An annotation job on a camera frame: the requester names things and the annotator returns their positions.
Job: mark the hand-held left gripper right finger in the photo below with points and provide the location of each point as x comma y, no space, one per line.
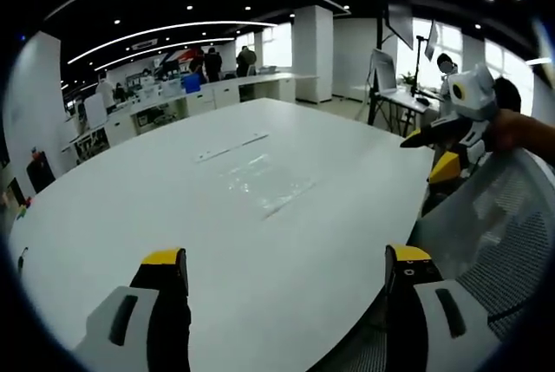
438,324

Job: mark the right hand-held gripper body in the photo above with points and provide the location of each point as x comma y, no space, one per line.
474,99

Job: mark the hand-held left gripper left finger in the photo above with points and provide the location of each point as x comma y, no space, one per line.
130,324

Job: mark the clear resealable plastic bag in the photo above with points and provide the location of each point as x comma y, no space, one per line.
264,183

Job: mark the person's right hand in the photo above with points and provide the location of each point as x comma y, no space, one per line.
505,131

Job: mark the white side desk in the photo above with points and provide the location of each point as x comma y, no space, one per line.
403,103

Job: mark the green potted plant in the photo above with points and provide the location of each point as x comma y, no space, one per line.
407,78

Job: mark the black tripod stand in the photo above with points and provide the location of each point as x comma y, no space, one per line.
418,68

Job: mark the grey mesh office chair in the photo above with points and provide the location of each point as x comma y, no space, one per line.
498,224

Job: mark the white monitor on stand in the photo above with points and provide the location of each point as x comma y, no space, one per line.
383,70

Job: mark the hanging dark screen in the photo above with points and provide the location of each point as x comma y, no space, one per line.
400,25

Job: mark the small black object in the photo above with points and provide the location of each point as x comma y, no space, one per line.
21,259

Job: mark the small colourful toys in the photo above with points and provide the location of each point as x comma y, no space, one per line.
25,207

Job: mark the black chair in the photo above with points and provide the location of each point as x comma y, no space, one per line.
40,172

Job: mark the white upright board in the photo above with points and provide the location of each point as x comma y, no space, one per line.
95,110

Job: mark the long white counter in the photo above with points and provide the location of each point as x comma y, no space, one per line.
208,94

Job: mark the blue storage box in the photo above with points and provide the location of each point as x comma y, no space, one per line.
192,84

